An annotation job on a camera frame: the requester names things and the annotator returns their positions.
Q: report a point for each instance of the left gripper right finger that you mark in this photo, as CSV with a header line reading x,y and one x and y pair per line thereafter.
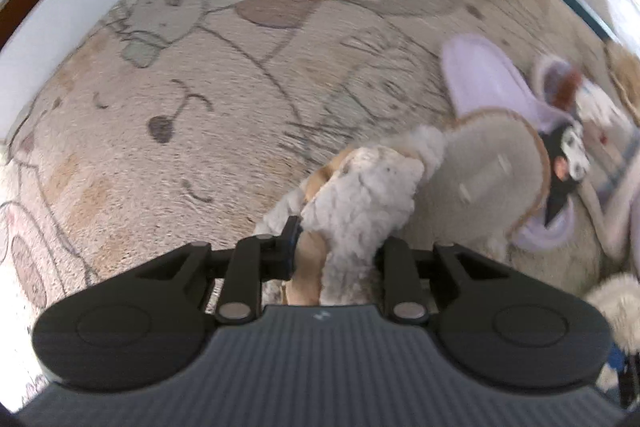
x,y
497,324

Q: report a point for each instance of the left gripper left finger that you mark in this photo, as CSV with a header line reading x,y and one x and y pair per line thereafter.
x,y
151,322

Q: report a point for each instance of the purple Kuromi slipper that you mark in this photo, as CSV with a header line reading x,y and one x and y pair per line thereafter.
x,y
480,75

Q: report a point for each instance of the striped knit slipper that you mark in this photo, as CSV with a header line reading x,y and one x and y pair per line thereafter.
x,y
610,191

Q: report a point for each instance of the cartoon patterned door mat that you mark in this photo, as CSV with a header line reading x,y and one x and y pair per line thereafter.
x,y
177,120

